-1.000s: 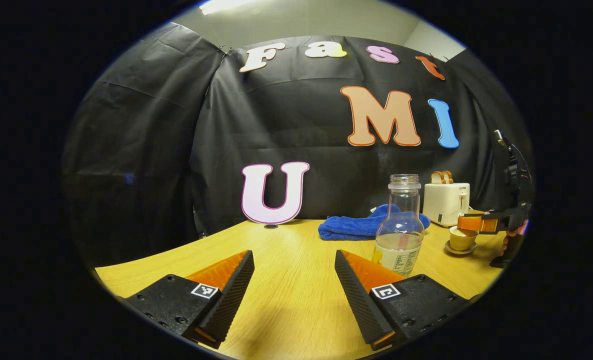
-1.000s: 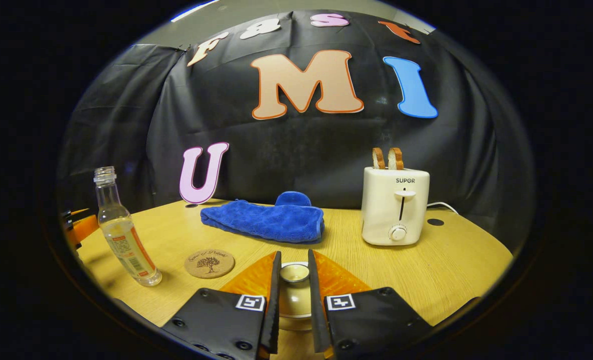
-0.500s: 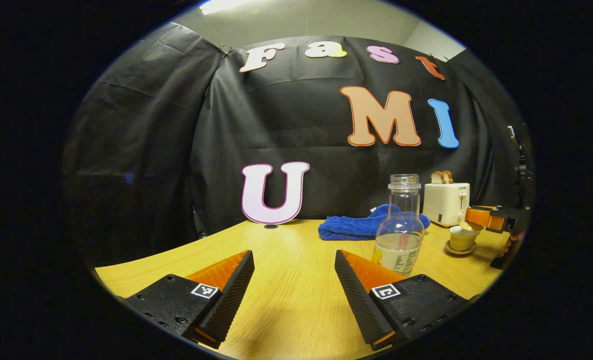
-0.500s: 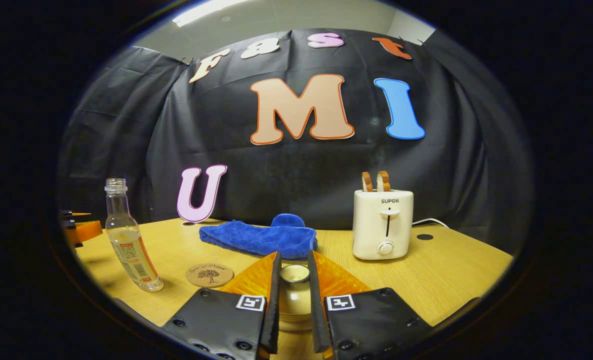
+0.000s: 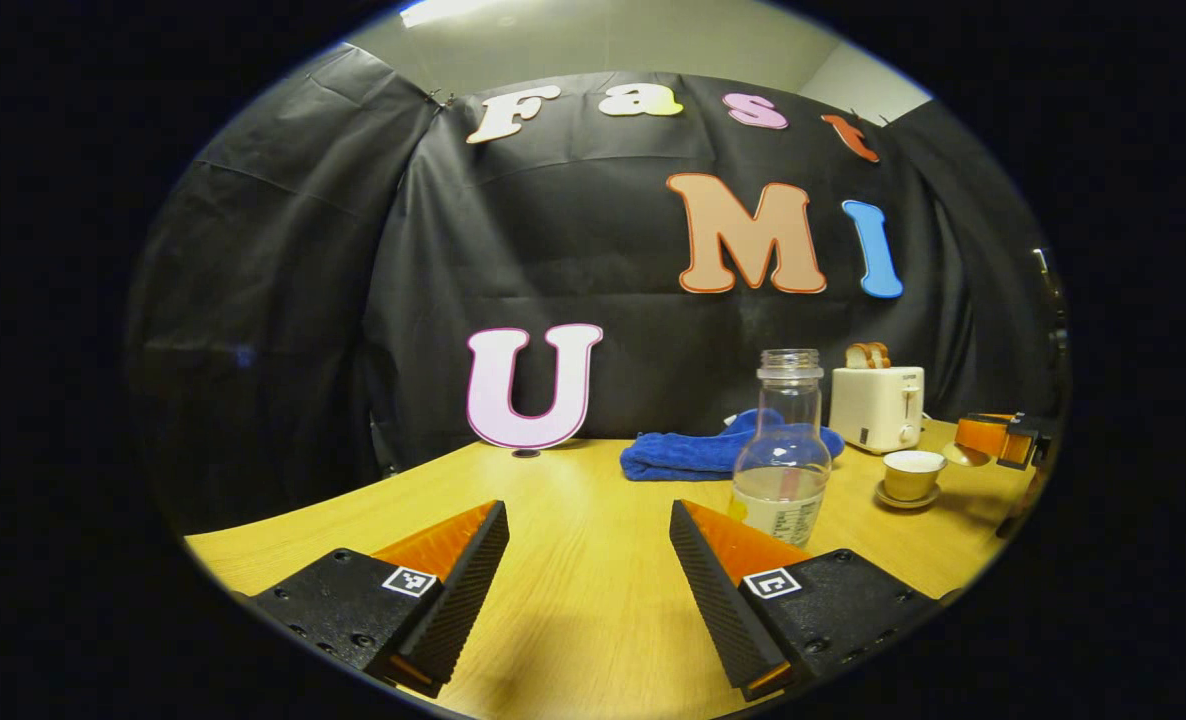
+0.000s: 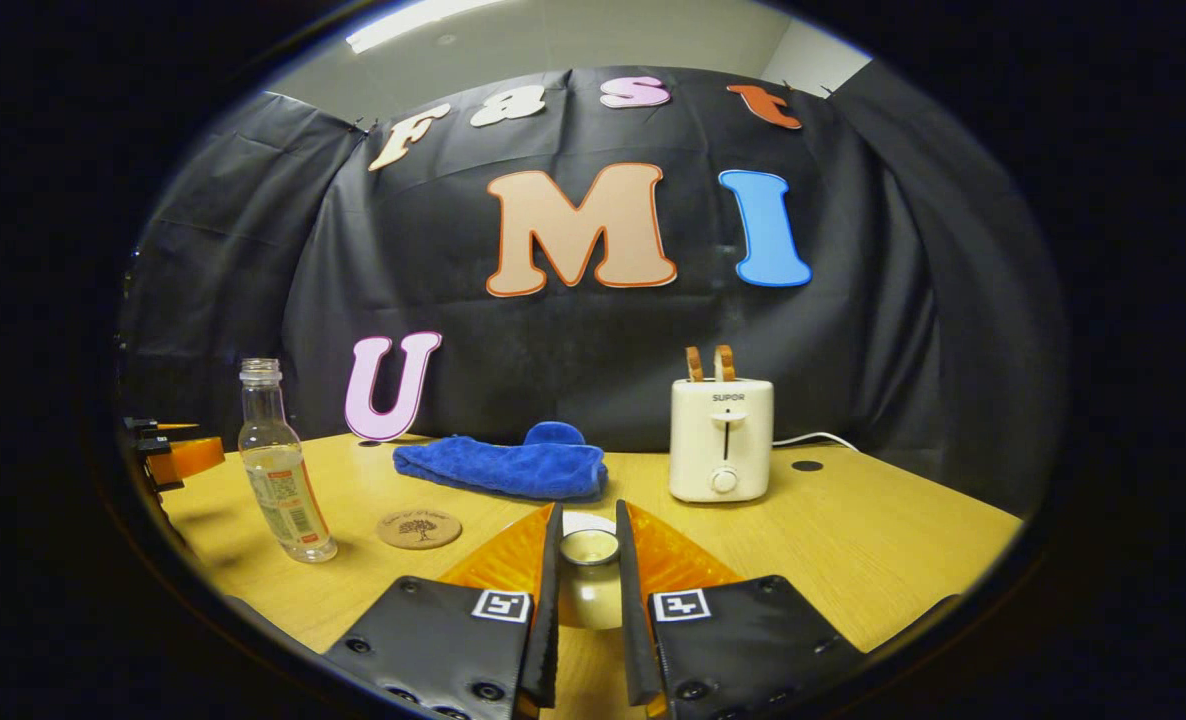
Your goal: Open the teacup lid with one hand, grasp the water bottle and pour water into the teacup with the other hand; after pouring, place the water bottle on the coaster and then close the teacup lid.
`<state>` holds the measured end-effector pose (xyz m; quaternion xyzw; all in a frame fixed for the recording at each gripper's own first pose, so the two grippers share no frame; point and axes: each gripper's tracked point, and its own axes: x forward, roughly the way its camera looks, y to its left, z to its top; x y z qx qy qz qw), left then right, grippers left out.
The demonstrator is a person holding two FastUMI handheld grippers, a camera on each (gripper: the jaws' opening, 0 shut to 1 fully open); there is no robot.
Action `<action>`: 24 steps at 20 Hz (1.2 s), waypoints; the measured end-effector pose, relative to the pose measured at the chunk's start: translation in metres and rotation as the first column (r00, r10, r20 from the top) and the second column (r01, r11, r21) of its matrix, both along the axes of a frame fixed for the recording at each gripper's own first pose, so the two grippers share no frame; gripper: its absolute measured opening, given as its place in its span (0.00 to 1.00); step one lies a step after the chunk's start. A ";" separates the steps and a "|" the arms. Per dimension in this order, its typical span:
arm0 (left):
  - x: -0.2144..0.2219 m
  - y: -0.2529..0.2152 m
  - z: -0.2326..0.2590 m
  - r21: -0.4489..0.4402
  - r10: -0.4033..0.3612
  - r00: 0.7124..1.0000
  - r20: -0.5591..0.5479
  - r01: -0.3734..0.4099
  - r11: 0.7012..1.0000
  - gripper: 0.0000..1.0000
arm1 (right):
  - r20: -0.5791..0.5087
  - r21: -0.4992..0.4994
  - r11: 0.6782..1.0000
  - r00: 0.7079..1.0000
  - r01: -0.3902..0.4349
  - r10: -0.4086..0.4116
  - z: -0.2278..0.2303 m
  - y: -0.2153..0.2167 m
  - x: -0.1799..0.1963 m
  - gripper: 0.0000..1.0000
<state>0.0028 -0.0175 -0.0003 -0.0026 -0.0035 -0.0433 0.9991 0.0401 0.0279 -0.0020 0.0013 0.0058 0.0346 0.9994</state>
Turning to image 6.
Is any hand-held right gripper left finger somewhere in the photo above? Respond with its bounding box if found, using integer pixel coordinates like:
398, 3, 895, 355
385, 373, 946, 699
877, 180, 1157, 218
321, 501, 565, 720

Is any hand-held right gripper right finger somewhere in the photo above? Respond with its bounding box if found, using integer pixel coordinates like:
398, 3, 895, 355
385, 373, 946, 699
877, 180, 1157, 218
615, 499, 868, 720

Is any clear plastic water bottle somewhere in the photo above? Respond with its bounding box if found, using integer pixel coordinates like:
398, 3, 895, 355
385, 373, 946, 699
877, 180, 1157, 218
238, 358, 338, 564

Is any round cork coaster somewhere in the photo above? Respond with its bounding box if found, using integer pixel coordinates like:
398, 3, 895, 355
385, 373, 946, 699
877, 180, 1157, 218
376, 508, 463, 551

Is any blue towel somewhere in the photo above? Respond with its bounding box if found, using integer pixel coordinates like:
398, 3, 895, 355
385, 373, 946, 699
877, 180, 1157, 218
393, 421, 609, 502

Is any white toaster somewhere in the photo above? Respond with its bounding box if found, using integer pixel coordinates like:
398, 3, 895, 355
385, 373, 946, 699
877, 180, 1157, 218
669, 378, 775, 504

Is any black backdrop cloth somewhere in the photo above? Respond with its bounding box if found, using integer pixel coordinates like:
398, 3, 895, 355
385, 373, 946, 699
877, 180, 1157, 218
118, 65, 1069, 516

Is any white toaster power cable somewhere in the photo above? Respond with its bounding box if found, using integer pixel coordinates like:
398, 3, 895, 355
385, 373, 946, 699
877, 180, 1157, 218
771, 432, 859, 453

